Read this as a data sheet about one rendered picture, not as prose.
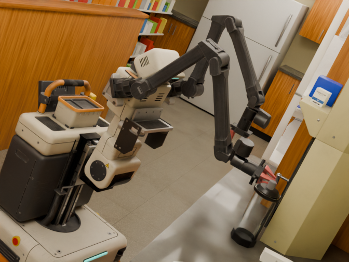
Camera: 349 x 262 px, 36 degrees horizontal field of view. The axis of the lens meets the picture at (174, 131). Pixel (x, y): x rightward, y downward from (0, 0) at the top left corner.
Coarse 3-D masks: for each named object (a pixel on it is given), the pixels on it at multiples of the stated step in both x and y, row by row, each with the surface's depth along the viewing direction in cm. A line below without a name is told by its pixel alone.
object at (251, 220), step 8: (256, 184) 201; (256, 192) 196; (256, 200) 197; (264, 200) 195; (248, 208) 199; (256, 208) 197; (264, 208) 196; (248, 216) 199; (256, 216) 198; (264, 216) 198; (240, 224) 201; (248, 224) 199; (256, 224) 198; (240, 232) 201; (248, 232) 200; (256, 232) 200; (248, 240) 201
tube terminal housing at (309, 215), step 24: (336, 120) 194; (336, 144) 195; (312, 168) 200; (336, 168) 197; (288, 192) 204; (312, 192) 201; (336, 192) 203; (288, 216) 206; (312, 216) 205; (336, 216) 210; (264, 240) 211; (288, 240) 208; (312, 240) 211
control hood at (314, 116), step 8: (304, 104) 197; (312, 104) 200; (304, 112) 197; (312, 112) 196; (320, 112) 195; (328, 112) 199; (312, 120) 197; (320, 120) 196; (312, 128) 197; (320, 128) 197; (312, 136) 198
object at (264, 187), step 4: (272, 180) 198; (260, 184) 199; (264, 184) 200; (268, 184) 198; (272, 184) 197; (260, 188) 197; (264, 188) 196; (268, 188) 197; (272, 188) 197; (264, 192) 195; (268, 192) 195; (272, 192) 195; (276, 192) 197; (272, 196) 195; (276, 196) 196
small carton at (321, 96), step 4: (320, 88) 203; (316, 92) 202; (320, 92) 201; (324, 92) 201; (328, 92) 203; (316, 96) 202; (320, 96) 202; (324, 96) 201; (328, 96) 202; (312, 100) 203; (316, 100) 202; (320, 100) 202; (324, 100) 201; (316, 104) 203; (320, 104) 202; (324, 104) 204
